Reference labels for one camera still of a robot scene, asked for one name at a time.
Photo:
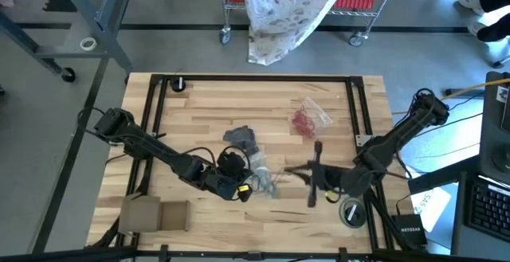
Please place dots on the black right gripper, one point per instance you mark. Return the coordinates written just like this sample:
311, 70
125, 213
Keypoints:
326, 176

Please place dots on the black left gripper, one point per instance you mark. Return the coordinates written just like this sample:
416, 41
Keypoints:
223, 184

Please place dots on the clear plastic zip bag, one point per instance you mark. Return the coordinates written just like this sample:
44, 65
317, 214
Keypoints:
271, 190
318, 114
259, 154

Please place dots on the black wide rubber band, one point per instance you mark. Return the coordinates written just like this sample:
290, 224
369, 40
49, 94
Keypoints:
249, 138
233, 134

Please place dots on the red thin rubber bands tangle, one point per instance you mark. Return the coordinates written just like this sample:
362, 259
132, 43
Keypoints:
303, 122

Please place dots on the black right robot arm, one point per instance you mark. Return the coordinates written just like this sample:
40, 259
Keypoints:
382, 146

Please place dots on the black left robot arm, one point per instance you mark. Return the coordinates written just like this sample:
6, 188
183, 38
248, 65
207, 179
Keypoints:
151, 148

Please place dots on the green tape roll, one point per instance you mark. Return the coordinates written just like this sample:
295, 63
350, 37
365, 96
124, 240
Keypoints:
340, 213

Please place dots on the black round puck white label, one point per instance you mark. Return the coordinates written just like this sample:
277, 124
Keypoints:
174, 84
356, 210

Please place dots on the open cardboard box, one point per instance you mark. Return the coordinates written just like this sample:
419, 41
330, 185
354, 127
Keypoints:
139, 214

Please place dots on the white printed paper sheet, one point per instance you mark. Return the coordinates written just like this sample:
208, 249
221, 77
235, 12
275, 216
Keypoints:
436, 210

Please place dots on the grey computer desk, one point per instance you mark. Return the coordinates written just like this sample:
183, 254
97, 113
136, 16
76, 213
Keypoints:
462, 234

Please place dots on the black keyboard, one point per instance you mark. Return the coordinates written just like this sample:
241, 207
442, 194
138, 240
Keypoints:
490, 210

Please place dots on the dark computer monitor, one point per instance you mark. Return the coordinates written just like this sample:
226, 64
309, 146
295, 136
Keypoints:
492, 134

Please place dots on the white floral cloth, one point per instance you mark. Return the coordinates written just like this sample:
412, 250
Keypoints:
279, 15

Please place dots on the white tape roll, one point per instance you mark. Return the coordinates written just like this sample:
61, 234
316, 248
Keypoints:
81, 44

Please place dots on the grey chair base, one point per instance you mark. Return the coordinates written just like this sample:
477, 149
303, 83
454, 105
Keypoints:
500, 55

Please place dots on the person's shoe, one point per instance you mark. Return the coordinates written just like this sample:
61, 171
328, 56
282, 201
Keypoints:
476, 28
470, 4

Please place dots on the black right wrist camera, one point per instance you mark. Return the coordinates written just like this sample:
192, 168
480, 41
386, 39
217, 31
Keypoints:
318, 150

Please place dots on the black network switch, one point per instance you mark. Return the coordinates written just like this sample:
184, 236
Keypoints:
410, 232

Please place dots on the wooden workbench grey steel frame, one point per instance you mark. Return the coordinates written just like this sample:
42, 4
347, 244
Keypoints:
112, 35

